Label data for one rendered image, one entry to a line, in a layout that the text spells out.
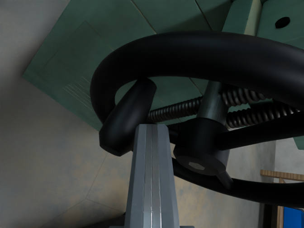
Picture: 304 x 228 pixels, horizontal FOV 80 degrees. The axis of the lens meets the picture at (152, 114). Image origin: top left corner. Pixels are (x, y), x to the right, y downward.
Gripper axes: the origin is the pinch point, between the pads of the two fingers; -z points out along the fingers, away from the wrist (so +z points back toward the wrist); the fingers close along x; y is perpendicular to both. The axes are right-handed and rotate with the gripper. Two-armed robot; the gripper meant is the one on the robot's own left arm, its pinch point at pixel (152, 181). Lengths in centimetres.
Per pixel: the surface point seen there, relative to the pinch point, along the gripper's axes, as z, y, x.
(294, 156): -177, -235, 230
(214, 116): -11.7, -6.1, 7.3
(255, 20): -17.6, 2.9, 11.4
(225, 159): -6.9, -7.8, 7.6
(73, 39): -39.4, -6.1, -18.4
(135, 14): -30.2, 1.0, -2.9
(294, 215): -88, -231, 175
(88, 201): -38, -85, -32
